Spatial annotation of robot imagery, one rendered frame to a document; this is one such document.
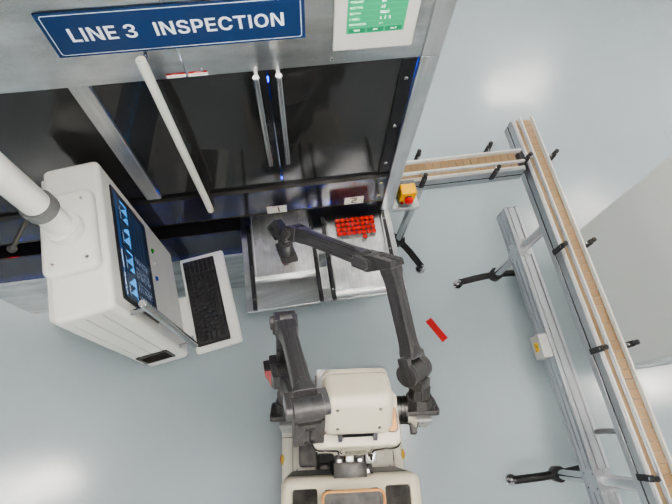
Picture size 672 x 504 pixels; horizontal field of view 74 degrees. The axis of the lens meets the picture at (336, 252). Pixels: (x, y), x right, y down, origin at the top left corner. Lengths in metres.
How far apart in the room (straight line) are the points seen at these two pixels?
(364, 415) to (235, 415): 1.49
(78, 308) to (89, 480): 1.74
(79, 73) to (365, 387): 1.15
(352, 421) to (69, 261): 0.91
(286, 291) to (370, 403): 0.77
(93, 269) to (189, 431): 1.61
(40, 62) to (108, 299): 0.61
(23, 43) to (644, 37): 4.65
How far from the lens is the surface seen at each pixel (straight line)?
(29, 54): 1.37
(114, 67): 1.35
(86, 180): 1.56
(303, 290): 1.95
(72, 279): 1.43
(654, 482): 2.13
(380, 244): 2.04
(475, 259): 3.13
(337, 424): 1.40
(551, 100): 4.13
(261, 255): 2.02
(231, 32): 1.24
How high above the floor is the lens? 2.73
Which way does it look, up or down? 67 degrees down
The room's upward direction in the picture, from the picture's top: 5 degrees clockwise
